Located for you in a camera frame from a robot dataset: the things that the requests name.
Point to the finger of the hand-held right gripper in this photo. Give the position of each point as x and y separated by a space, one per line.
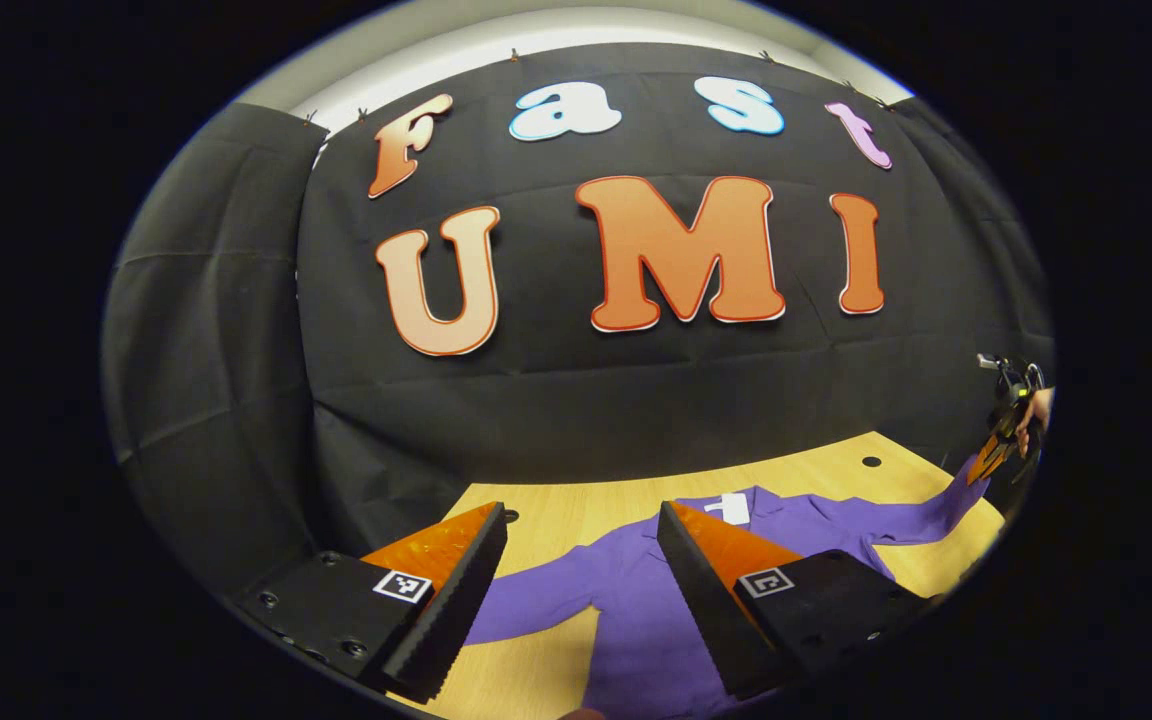
986 462

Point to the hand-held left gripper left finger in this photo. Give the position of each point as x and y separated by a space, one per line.
456 610

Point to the purple knit garment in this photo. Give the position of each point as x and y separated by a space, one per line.
636 620

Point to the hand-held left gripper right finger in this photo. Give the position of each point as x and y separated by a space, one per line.
706 610

